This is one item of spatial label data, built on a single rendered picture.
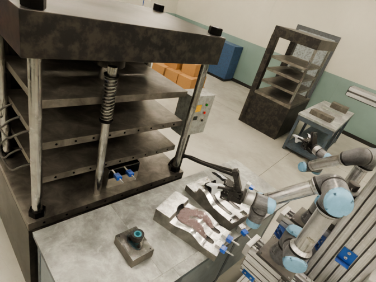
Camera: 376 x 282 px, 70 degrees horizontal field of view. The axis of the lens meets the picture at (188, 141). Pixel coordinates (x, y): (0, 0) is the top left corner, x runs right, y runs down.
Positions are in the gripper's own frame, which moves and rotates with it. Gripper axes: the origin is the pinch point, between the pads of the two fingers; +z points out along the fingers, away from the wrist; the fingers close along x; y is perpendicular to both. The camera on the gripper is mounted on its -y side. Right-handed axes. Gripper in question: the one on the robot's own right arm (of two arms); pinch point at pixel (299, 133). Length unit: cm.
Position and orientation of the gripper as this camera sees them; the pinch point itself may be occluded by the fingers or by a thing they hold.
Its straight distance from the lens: 242.5
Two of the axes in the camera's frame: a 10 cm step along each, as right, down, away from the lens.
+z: -3.3, -5.4, 7.7
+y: -1.3, 8.4, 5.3
